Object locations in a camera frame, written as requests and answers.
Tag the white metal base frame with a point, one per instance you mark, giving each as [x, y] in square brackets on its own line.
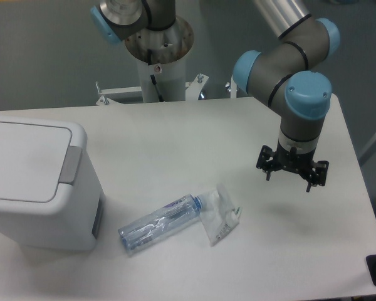
[153, 89]

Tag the clear plastic water bottle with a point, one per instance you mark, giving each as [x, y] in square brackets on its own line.
[160, 224]

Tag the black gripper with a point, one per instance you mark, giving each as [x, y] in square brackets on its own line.
[296, 157]

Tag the white push-lid trash can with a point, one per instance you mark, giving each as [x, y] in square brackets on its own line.
[50, 194]

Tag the clear plastic wrapper bag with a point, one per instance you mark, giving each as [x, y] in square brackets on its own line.
[219, 216]

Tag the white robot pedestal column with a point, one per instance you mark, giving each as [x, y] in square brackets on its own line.
[162, 52]

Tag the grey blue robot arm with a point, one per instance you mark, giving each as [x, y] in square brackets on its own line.
[282, 79]

